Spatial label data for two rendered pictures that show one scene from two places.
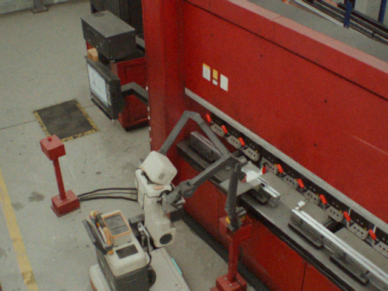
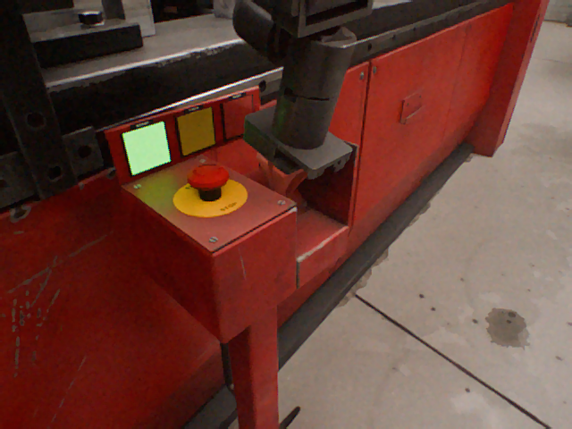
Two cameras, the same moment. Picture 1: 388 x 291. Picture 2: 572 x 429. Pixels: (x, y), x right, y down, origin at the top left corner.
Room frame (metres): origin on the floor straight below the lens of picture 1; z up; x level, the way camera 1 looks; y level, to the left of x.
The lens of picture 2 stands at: (2.88, 0.09, 0.99)
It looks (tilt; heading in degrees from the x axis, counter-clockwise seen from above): 35 degrees down; 254
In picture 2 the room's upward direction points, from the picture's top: straight up
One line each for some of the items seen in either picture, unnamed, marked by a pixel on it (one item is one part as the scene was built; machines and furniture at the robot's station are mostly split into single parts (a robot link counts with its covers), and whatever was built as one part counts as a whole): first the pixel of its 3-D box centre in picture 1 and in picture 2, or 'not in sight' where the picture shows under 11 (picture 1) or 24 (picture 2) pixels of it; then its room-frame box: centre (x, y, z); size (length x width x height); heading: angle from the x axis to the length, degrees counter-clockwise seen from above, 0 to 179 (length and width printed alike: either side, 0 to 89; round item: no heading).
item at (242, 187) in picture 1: (240, 183); not in sight; (3.02, -0.33, 1.00); 0.26 x 0.18 x 0.01; 126
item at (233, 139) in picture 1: (237, 134); not in sight; (3.29, -0.32, 1.26); 0.15 x 0.09 x 0.17; 36
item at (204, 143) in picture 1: (210, 150); not in sight; (3.55, -0.13, 0.92); 0.50 x 0.06 x 0.10; 36
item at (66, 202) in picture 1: (58, 174); not in sight; (3.86, 1.31, 0.41); 0.25 x 0.20 x 0.83; 126
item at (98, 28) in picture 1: (111, 71); not in sight; (3.83, 0.68, 1.53); 0.51 x 0.25 x 0.85; 33
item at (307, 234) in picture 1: (305, 234); not in sight; (2.58, -0.76, 0.89); 0.30 x 0.05 x 0.03; 36
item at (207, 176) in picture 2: not in sight; (209, 186); (2.86, -0.25, 0.79); 0.04 x 0.04 x 0.04
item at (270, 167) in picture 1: (273, 159); not in sight; (2.96, -0.55, 1.26); 0.15 x 0.09 x 0.17; 36
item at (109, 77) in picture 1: (105, 87); not in sight; (3.74, 0.73, 1.42); 0.45 x 0.12 x 0.36; 33
